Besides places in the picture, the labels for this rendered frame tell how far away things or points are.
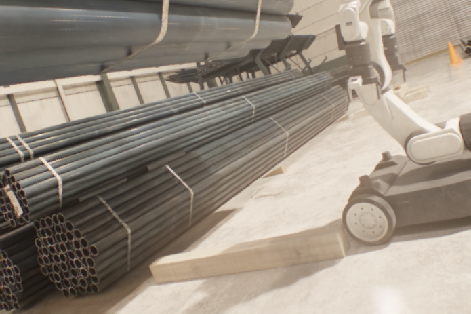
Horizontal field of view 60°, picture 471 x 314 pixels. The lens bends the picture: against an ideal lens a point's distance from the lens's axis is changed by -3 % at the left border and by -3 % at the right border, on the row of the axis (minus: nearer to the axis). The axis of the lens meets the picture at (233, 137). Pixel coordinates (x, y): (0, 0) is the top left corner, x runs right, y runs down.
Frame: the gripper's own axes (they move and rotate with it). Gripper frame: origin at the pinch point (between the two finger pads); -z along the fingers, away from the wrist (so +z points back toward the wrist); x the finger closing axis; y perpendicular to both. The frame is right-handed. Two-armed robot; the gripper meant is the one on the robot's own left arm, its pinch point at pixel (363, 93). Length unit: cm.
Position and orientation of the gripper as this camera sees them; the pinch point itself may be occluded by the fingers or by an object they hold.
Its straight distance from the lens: 161.0
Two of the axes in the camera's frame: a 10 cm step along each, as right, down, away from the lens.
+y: -5.5, 2.5, -8.0
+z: -1.9, -9.7, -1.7
